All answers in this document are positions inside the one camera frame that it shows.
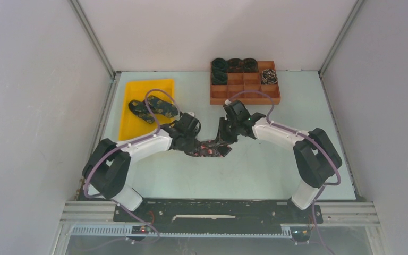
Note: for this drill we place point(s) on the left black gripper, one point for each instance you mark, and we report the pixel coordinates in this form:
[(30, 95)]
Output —
[(190, 146)]

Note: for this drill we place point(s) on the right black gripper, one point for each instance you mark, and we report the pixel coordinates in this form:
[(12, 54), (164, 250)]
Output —
[(222, 136)]

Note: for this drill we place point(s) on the dark floral red-dotted tie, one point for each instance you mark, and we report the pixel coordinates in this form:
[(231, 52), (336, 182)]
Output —
[(210, 148)]

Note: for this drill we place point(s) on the white-patterned tie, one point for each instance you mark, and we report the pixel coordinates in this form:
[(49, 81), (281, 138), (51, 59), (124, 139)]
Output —
[(268, 77)]

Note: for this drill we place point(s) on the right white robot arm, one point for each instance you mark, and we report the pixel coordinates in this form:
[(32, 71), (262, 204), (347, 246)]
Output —
[(315, 155)]

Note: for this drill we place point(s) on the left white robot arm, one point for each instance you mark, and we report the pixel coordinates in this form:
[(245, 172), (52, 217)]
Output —
[(106, 172)]

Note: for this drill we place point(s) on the dark gold-patterned folded tie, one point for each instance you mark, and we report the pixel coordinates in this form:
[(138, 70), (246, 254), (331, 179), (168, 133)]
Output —
[(157, 106)]

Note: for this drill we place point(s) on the orange compartment tray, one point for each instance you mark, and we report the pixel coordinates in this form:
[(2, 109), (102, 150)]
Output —
[(247, 88)]

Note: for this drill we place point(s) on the yellow plastic bin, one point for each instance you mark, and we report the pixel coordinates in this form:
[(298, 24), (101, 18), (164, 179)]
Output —
[(131, 126)]

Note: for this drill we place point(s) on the rolled dark red-patterned tie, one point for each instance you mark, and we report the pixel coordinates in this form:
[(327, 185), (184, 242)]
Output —
[(235, 65)]

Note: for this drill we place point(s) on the rolled dark gold-patterned tie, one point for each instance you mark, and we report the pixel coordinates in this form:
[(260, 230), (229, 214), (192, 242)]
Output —
[(250, 65)]

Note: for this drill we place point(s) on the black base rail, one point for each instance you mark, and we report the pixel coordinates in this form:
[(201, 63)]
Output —
[(220, 217)]

